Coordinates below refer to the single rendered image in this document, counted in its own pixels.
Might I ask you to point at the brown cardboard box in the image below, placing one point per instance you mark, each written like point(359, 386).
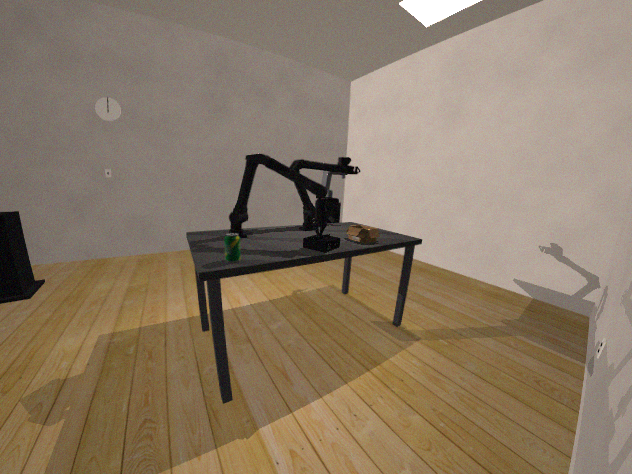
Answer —
point(362, 233)

